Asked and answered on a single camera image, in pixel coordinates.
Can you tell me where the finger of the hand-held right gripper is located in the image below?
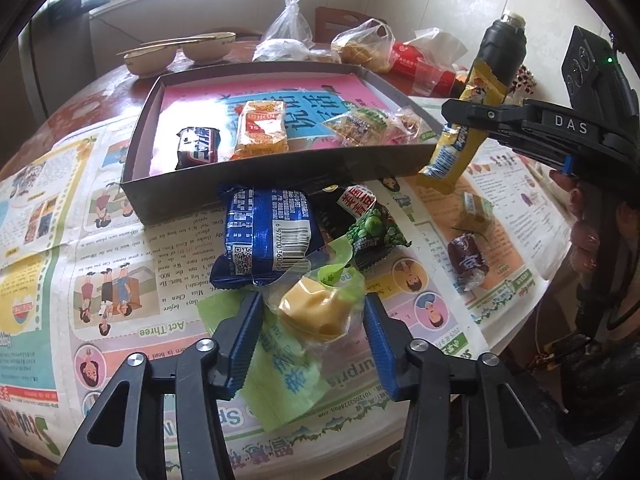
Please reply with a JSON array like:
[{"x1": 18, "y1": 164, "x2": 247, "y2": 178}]
[{"x1": 441, "y1": 99, "x2": 541, "y2": 141}]

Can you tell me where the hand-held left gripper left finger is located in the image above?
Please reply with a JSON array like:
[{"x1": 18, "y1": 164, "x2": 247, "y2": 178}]
[{"x1": 52, "y1": 290, "x2": 266, "y2": 480}]

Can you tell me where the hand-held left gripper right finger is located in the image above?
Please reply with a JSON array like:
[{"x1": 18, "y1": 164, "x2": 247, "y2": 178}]
[{"x1": 362, "y1": 292, "x2": 576, "y2": 480}]

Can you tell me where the yellow stick snack packet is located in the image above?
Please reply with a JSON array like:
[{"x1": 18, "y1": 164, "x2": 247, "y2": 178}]
[{"x1": 417, "y1": 57, "x2": 511, "y2": 196}]

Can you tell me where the green cheese snack packet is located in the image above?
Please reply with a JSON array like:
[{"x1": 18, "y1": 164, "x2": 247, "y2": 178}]
[{"x1": 197, "y1": 237, "x2": 368, "y2": 433}]

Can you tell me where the blue snack packet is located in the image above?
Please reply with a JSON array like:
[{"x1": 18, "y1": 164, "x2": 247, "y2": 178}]
[{"x1": 209, "y1": 184, "x2": 326, "y2": 291}]

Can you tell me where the green pea packet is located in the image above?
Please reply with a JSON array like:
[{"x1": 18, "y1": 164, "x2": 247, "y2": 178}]
[{"x1": 307, "y1": 184, "x2": 413, "y2": 273}]

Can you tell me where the dark date candy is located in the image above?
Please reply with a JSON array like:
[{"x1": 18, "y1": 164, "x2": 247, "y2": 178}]
[{"x1": 446, "y1": 232, "x2": 492, "y2": 292}]

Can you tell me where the green print pastry packet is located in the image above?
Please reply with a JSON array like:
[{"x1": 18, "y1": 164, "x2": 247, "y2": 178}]
[{"x1": 327, "y1": 105, "x2": 396, "y2": 147}]

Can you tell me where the dark cardboard box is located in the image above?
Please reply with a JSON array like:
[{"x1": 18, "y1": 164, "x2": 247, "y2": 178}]
[{"x1": 119, "y1": 61, "x2": 453, "y2": 226}]

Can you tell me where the brown chocolate bar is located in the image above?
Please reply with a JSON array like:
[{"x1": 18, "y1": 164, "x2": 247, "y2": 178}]
[{"x1": 175, "y1": 126, "x2": 221, "y2": 171}]

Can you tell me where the orange cracker packet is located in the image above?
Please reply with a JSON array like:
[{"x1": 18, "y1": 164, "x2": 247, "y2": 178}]
[{"x1": 231, "y1": 100, "x2": 292, "y2": 161}]

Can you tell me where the plastic bag of fried snacks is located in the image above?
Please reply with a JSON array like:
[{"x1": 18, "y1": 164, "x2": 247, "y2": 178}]
[{"x1": 330, "y1": 18, "x2": 396, "y2": 73}]

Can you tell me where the person's right hand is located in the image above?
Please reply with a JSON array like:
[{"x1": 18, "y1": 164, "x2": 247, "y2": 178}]
[{"x1": 550, "y1": 172, "x2": 601, "y2": 273}]

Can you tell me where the black thermos bottle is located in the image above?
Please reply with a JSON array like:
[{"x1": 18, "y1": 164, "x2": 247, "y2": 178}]
[{"x1": 477, "y1": 11, "x2": 528, "y2": 98}]

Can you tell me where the clear plastic cup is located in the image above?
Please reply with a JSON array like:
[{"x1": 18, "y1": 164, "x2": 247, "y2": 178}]
[{"x1": 412, "y1": 57, "x2": 443, "y2": 96}]

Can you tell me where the small wrapped brown candy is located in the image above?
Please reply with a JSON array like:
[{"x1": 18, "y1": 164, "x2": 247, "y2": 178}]
[{"x1": 452, "y1": 191, "x2": 496, "y2": 235}]

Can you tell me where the red tissue pack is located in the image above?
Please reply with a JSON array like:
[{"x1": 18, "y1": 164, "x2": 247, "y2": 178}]
[{"x1": 390, "y1": 27, "x2": 468, "y2": 98}]

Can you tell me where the colourful newspaper sheet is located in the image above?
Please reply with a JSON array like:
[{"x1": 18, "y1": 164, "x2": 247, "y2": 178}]
[
  {"x1": 0, "y1": 175, "x2": 493, "y2": 466},
  {"x1": 0, "y1": 120, "x2": 151, "y2": 263},
  {"x1": 382, "y1": 152, "x2": 573, "y2": 326}
]

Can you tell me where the wooden chair back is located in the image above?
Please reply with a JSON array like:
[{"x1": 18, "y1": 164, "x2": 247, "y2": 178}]
[{"x1": 315, "y1": 6, "x2": 388, "y2": 43}]

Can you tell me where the flat white plastic bag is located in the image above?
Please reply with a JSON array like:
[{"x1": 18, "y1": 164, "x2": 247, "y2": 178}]
[{"x1": 252, "y1": 37, "x2": 336, "y2": 65}]

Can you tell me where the knotted clear plastic bag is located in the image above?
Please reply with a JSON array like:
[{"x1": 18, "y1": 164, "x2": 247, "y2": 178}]
[{"x1": 260, "y1": 0, "x2": 316, "y2": 53}]

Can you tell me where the beige ceramic bowl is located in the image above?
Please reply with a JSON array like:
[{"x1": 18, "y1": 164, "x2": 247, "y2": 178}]
[
  {"x1": 180, "y1": 32, "x2": 236, "y2": 65},
  {"x1": 123, "y1": 42, "x2": 179, "y2": 78}
]

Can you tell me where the wooden chopstick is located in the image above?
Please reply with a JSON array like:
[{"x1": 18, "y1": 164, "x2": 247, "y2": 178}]
[
  {"x1": 150, "y1": 34, "x2": 224, "y2": 46},
  {"x1": 116, "y1": 36, "x2": 202, "y2": 56}
]

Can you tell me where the grey refrigerator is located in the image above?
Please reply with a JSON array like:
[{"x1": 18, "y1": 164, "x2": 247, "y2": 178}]
[{"x1": 17, "y1": 10, "x2": 98, "y2": 111}]

